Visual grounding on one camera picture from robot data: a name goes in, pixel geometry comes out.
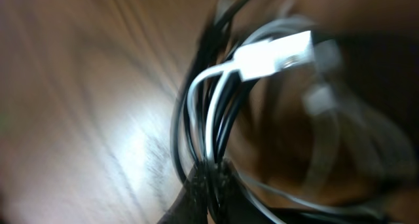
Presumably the black USB cable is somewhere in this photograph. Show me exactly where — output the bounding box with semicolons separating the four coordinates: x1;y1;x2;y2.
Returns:
169;0;419;224

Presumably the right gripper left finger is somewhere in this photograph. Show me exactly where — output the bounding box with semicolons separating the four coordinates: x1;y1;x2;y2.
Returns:
157;166;208;224

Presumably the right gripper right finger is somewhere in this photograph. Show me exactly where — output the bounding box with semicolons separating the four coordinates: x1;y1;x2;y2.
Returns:
214;160;278;224

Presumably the white USB cable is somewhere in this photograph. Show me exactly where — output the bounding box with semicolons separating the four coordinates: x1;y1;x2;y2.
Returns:
186;17;419;224

